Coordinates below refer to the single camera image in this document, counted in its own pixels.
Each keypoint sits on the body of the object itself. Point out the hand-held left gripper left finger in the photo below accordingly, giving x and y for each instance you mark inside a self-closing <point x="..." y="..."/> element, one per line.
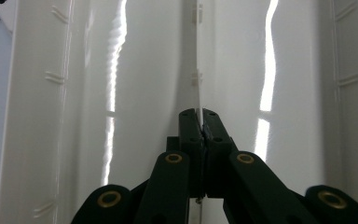
<point x="191" y="149"/>

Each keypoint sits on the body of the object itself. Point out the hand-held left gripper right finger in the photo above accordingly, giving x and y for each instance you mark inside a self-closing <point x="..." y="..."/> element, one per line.
<point x="217" y="149"/>

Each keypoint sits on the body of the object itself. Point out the white tray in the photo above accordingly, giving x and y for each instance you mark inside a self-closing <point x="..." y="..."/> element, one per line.
<point x="152" y="62"/>

